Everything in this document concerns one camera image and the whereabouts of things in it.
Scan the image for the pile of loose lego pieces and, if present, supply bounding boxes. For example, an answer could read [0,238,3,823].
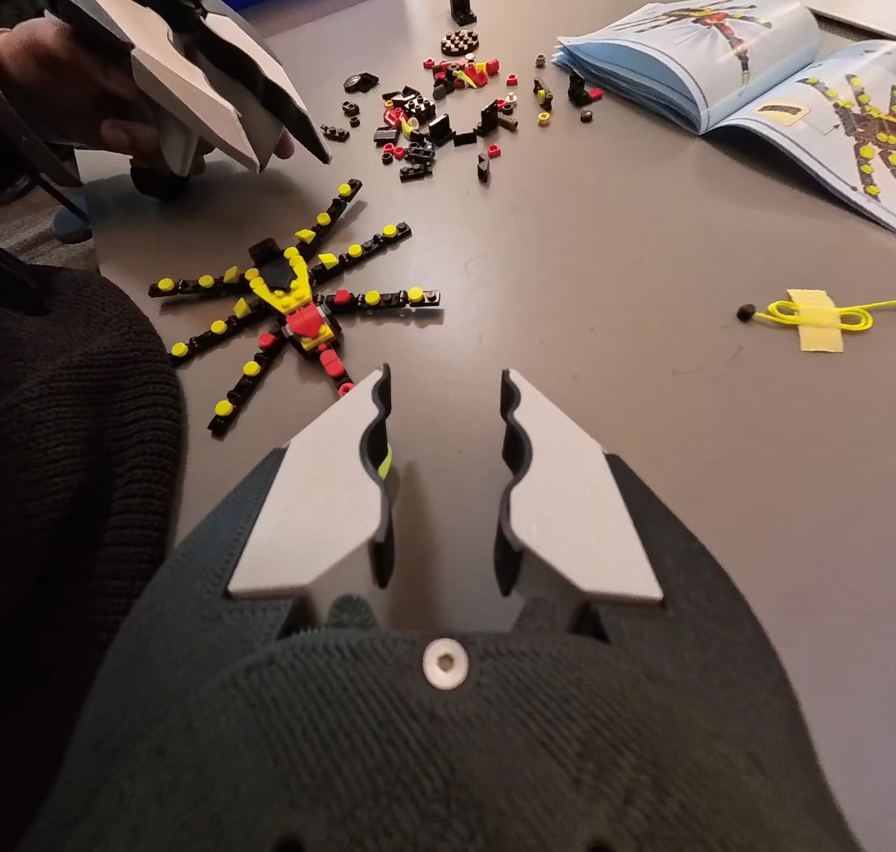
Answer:
[321,0,604,184]

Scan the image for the black red lego strip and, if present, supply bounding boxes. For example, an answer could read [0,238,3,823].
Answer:
[318,349,359,399]

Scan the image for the person's black sweater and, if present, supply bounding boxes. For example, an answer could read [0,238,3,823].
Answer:
[0,250,186,832]

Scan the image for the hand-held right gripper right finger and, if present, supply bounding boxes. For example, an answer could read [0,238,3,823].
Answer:
[493,368,665,602]

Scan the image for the person's left hand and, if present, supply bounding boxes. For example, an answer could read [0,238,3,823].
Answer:
[0,15,296,174]

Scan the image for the black yellow lego spider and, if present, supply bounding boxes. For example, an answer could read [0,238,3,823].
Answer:
[147,179,443,438]

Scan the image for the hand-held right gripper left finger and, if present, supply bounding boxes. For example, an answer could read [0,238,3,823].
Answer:
[227,363,396,622]

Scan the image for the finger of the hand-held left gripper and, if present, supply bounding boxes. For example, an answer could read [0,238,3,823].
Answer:
[83,0,282,174]
[196,0,333,166]

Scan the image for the yellow elastic cord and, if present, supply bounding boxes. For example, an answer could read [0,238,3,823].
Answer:
[736,299,896,333]

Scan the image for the lego instruction booklet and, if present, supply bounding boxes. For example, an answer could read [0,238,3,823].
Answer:
[553,0,896,230]

